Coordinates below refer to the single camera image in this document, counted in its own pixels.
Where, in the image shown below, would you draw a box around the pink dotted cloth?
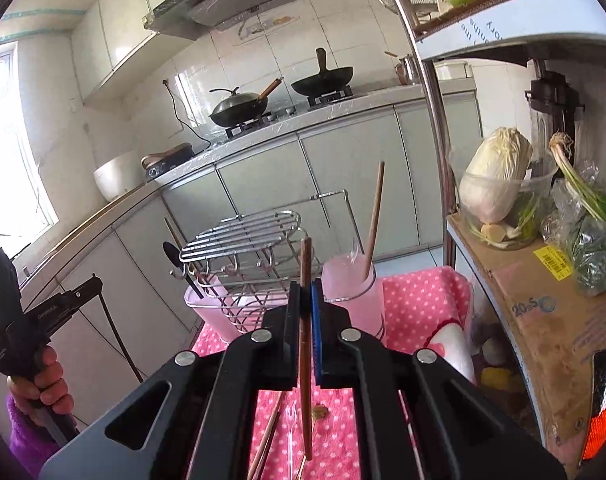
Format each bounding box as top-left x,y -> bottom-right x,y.
185,266 -> 476,480

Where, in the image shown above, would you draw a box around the gas stove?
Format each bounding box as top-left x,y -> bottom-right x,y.
225,85 -> 355,140

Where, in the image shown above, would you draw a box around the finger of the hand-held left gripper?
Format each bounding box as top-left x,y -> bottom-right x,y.
0,246 -> 20,347
50,275 -> 104,312

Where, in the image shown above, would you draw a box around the dark electric baking pan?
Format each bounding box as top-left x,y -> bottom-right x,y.
141,142 -> 195,182

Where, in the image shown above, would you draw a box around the white rice cooker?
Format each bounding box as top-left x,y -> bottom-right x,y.
93,149 -> 144,203

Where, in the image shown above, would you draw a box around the steel range hood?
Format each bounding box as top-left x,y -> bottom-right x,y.
143,0 -> 301,41

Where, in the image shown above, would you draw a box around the steel kettle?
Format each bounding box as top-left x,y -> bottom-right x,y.
402,54 -> 425,84

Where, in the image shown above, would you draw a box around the grey base cabinets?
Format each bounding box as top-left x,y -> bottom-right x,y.
0,92 -> 484,461

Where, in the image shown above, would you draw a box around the black blender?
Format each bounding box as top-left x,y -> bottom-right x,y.
524,60 -> 586,171

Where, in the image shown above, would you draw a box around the white wall hook rail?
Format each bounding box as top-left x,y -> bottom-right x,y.
235,10 -> 301,38

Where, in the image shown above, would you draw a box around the grey wall cabinets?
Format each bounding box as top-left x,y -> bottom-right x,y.
70,0 -> 224,106

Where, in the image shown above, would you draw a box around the person's left forearm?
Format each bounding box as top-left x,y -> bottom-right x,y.
6,395 -> 84,479

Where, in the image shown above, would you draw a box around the black lidded wok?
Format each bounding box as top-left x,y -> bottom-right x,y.
208,76 -> 284,128

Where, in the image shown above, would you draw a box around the metal shelf rack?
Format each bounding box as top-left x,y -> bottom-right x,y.
373,0 -> 606,480

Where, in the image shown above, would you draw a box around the yellow plastic item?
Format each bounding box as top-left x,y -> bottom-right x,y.
480,366 -> 514,389

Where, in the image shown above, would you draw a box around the white round item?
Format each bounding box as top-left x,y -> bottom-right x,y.
483,336 -> 508,366

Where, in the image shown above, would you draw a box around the black plastic spoon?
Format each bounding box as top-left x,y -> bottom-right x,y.
162,241 -> 204,301

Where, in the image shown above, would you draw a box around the cardboard box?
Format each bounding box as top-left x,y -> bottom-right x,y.
448,212 -> 606,461

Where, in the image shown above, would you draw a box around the person's left hand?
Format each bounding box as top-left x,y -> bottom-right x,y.
7,347 -> 76,428

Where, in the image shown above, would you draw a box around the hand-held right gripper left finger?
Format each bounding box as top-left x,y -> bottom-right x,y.
39,281 -> 302,480

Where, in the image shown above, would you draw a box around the napa cabbage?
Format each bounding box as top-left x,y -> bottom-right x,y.
458,127 -> 534,225

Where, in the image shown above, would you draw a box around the plastic bag of greens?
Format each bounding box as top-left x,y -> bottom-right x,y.
540,165 -> 606,298

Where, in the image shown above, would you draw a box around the black open wok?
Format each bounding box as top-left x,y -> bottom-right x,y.
290,48 -> 355,97

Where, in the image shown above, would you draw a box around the white rectangular container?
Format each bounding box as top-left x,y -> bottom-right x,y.
433,60 -> 476,81

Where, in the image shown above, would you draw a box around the orange and black bag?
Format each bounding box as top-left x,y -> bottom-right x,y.
580,345 -> 606,461

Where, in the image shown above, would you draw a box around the pink round utensil cup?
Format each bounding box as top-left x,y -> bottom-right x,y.
184,272 -> 264,343

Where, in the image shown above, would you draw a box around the wire utensil rack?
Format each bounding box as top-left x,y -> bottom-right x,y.
164,189 -> 364,342

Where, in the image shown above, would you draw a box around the black power cable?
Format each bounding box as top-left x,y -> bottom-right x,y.
163,79 -> 211,152

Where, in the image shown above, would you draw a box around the small copper pot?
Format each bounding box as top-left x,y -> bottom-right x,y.
384,50 -> 409,86

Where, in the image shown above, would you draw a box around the green onions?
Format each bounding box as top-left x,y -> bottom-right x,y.
549,132 -> 606,241

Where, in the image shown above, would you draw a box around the clear plastic utensil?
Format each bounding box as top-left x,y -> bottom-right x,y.
285,400 -> 306,480

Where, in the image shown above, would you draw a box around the clear plastic container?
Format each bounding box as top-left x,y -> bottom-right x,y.
449,147 -> 558,252

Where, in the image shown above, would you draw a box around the pink wide utensil cup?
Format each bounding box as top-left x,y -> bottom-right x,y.
322,252 -> 387,348

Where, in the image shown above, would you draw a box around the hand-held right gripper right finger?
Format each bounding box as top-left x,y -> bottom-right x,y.
310,278 -> 568,480

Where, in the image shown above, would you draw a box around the kitchen window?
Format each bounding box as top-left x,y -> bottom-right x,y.
0,42 -> 59,256

